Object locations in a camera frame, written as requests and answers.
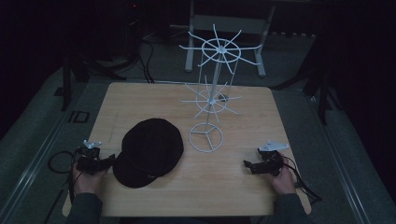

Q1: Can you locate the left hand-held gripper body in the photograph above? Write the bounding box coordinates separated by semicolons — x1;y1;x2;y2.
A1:
75;139;106;175

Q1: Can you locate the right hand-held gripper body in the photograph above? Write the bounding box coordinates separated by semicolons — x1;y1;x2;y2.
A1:
250;140;290;177

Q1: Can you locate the black cap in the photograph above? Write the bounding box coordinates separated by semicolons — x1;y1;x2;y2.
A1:
112;118;185;189

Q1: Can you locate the white wire hat rack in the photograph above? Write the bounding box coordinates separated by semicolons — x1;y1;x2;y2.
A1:
178;23;262;154

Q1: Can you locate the person's left hand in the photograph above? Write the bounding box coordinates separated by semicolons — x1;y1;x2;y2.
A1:
72;161;110;198

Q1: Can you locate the person's right hand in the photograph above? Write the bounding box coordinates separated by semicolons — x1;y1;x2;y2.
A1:
266;152;297;196

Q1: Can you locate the black tripod stand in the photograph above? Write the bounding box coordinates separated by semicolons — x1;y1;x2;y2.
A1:
60;46;125;112
270;36;344;126

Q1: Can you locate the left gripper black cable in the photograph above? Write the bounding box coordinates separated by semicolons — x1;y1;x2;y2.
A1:
43;150;82;224

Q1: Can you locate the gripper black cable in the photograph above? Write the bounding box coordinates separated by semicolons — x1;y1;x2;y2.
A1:
43;150;82;224
281;155;323;204

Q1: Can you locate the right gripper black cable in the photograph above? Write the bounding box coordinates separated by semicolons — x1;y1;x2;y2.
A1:
281;155;323;204

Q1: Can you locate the black floor cable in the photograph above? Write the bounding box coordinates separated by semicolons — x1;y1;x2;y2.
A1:
118;34;157;84

